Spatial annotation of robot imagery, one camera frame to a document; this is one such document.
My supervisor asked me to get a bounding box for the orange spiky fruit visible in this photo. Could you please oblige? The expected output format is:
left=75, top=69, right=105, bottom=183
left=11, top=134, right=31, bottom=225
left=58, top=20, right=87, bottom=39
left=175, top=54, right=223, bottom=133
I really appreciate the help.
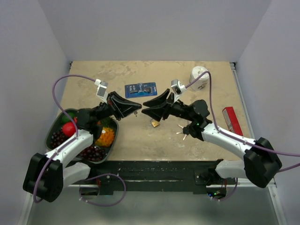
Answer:
left=95, top=127, right=115, bottom=147

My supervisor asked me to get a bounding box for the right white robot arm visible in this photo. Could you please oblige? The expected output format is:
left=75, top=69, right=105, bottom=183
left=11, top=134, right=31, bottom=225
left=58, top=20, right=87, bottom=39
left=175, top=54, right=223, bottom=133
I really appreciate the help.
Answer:
left=142, top=89, right=282, bottom=188

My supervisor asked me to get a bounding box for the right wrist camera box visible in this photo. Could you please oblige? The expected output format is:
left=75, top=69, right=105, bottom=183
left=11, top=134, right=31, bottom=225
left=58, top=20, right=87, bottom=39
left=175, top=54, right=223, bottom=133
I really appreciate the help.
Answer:
left=171, top=79, right=186, bottom=102

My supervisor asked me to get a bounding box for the brass padlock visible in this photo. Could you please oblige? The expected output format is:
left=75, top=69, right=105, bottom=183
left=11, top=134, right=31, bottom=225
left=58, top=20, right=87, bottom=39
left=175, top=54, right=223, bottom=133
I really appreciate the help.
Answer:
left=150, top=119, right=160, bottom=128

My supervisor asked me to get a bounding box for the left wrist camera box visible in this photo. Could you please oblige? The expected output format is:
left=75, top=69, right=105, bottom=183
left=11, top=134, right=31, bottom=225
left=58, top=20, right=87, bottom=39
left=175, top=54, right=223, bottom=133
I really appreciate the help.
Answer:
left=94, top=79, right=108, bottom=103

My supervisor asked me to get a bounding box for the bunch of black keys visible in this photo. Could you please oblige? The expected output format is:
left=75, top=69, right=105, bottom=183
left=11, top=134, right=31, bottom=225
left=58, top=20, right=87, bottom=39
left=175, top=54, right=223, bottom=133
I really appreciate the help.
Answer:
left=176, top=124, right=190, bottom=140

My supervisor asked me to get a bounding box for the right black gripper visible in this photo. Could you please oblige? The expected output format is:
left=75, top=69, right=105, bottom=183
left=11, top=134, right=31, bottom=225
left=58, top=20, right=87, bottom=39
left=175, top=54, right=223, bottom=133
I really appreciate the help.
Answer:
left=142, top=89, right=195, bottom=122

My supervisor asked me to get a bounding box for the purple cable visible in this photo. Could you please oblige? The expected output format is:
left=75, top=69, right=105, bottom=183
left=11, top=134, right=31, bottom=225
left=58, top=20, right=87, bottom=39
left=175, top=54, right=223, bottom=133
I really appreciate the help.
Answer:
left=182, top=71, right=300, bottom=202
left=33, top=74, right=127, bottom=207

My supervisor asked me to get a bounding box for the blue blister card package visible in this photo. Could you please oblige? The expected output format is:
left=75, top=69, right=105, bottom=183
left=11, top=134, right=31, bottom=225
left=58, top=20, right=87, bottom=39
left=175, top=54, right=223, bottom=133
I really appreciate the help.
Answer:
left=125, top=82, right=158, bottom=98

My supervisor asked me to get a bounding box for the green lime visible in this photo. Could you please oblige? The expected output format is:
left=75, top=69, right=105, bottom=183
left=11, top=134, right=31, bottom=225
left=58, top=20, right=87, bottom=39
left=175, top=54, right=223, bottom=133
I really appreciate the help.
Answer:
left=60, top=112, right=75, bottom=124

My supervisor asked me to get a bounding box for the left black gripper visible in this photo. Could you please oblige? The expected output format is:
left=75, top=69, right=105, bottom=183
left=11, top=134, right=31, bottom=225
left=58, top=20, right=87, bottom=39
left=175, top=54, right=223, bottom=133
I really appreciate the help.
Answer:
left=93, top=91, right=142, bottom=122

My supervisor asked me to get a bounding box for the purple grapes bunch front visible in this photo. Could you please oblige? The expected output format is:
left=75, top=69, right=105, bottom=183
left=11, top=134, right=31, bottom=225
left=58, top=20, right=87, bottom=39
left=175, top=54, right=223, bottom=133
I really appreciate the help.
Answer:
left=78, top=146, right=106, bottom=162

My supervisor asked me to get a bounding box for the red apple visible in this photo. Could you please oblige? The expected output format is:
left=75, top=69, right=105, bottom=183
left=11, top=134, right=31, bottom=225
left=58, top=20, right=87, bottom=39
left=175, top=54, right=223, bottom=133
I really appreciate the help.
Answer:
left=62, top=122, right=76, bottom=137

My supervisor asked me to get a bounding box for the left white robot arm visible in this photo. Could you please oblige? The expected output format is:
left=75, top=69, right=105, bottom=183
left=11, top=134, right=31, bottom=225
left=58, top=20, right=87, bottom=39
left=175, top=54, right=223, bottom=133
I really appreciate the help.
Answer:
left=23, top=91, right=142, bottom=203

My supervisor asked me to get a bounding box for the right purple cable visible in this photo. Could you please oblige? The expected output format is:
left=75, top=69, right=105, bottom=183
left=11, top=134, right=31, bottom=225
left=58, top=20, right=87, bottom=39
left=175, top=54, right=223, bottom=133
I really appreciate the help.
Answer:
left=182, top=71, right=300, bottom=202

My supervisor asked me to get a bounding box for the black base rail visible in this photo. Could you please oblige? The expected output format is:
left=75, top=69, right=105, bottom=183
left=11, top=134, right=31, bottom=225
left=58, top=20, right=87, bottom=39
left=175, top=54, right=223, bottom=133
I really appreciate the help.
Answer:
left=75, top=160, right=235, bottom=195

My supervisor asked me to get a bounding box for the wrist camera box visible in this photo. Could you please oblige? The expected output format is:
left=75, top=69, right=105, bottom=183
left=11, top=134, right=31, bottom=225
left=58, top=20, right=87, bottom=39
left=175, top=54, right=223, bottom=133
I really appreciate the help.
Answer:
left=171, top=79, right=186, bottom=102
left=94, top=79, right=108, bottom=103

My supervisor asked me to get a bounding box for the red box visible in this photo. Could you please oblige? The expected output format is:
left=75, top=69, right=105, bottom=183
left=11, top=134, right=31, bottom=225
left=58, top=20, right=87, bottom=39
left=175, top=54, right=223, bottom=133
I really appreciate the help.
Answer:
left=222, top=106, right=243, bottom=136

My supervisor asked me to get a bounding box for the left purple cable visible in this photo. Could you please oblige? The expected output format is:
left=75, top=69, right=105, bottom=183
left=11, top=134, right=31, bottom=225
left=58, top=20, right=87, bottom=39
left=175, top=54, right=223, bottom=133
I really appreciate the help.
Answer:
left=33, top=74, right=127, bottom=207

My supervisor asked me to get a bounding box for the white paper roll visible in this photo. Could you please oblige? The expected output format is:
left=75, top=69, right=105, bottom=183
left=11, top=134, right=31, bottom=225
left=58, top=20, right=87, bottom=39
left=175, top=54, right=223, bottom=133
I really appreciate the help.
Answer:
left=189, top=66, right=209, bottom=91

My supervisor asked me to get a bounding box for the dark green fruit tray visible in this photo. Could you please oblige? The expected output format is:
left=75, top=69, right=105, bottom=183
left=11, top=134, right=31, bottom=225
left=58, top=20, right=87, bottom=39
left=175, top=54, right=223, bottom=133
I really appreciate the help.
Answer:
left=45, top=113, right=119, bottom=164

